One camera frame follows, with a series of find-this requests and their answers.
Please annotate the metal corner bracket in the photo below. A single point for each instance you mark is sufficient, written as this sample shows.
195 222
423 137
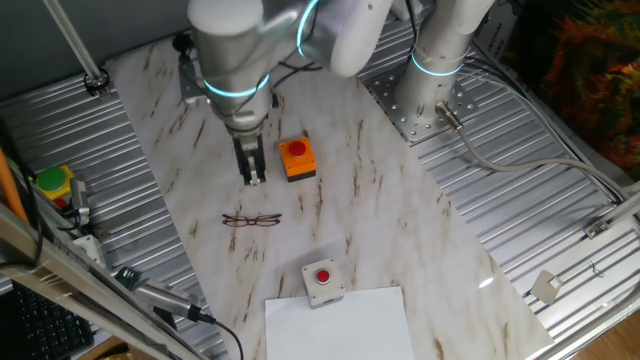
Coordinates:
597 228

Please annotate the small grey plate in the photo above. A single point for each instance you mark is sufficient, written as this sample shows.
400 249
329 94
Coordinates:
545 287

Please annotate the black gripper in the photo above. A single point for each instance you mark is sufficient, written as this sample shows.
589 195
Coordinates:
247 142

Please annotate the colourful patterned cloth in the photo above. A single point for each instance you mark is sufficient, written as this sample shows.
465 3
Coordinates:
590 65

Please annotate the white printed box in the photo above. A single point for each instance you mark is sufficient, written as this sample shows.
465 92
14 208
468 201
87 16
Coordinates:
495 30

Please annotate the white paper sheet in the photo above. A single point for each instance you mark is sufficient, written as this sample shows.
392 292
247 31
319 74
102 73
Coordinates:
340 330

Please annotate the orange box red button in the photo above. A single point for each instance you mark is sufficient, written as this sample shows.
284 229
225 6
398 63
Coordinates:
297 160

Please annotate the silver finned camera device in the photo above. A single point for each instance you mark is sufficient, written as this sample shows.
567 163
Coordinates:
165 297

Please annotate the yellow box green button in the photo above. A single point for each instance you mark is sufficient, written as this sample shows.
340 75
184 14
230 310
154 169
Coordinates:
51 178

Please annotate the orange pole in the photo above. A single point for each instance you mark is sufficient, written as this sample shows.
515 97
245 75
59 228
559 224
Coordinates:
10 187

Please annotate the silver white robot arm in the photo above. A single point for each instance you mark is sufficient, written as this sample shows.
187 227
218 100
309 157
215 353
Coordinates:
435 50

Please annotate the aluminium frame post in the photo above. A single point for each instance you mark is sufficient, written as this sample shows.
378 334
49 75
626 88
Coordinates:
70 40

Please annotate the aluminium frame bar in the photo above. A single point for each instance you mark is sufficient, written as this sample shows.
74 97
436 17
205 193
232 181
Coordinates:
75 285
625 207

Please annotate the grey box red button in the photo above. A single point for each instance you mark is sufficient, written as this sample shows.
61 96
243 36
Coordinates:
322 290
60 202

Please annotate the black keyboard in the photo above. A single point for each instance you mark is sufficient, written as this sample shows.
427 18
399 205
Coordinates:
40 330

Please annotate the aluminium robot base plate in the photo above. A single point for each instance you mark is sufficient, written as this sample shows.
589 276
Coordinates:
400 120

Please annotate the marble pattern table mat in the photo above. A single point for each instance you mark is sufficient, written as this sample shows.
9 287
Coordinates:
375 225

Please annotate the dark red frame glasses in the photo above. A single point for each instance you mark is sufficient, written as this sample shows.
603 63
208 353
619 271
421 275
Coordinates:
252 220

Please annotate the silver metal cylinder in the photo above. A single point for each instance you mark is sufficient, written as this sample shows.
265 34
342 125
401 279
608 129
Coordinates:
79 195

